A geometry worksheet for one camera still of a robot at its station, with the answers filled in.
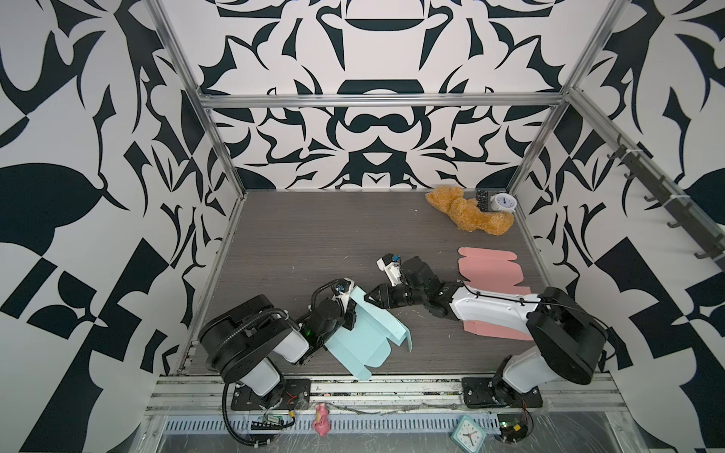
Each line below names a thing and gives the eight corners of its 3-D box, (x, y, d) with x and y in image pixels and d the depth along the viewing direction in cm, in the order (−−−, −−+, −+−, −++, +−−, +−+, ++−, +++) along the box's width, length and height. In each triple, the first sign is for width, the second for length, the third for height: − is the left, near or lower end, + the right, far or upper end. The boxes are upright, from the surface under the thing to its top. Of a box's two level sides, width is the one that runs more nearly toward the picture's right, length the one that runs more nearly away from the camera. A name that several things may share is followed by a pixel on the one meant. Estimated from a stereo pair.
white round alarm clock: (494, 216, 115) (497, 210, 112) (488, 198, 121) (490, 192, 118) (517, 216, 115) (520, 210, 112) (509, 198, 121) (512, 193, 118)
